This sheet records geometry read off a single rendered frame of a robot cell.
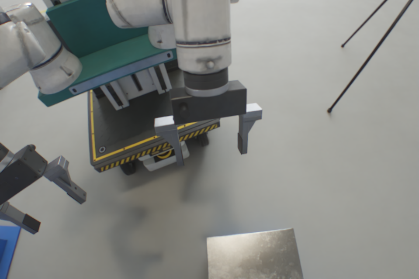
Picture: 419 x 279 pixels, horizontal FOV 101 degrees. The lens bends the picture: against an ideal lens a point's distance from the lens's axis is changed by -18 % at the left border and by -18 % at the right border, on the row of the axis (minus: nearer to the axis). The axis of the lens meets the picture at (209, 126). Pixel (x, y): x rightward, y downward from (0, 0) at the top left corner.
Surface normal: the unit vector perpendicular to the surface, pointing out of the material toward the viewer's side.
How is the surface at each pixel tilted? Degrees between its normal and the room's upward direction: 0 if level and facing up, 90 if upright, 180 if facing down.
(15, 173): 66
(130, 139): 0
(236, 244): 0
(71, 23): 90
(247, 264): 0
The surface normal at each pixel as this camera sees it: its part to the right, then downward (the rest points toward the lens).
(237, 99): 0.20, 0.51
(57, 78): 0.52, 0.39
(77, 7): 0.37, 0.76
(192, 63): -0.34, 0.51
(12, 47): 0.64, 0.19
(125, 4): -0.12, 0.54
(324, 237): -0.09, -0.55
